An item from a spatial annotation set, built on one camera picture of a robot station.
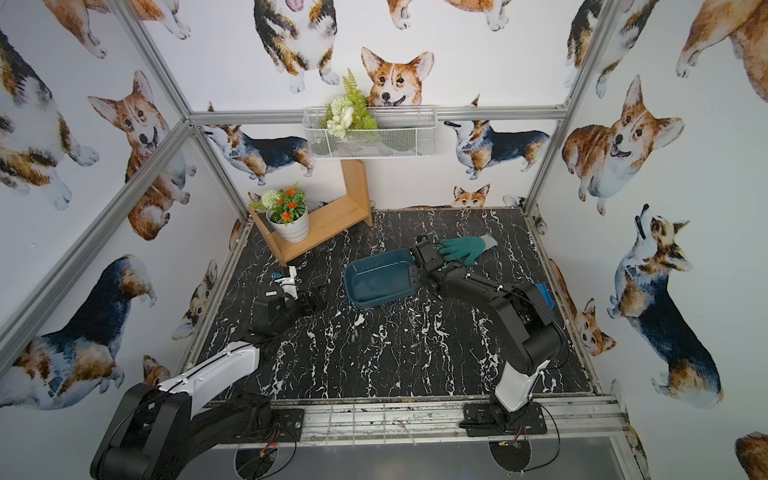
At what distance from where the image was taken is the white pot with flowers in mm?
944

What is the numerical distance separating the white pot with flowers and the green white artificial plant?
9.7 inches

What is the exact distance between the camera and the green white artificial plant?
0.80 m
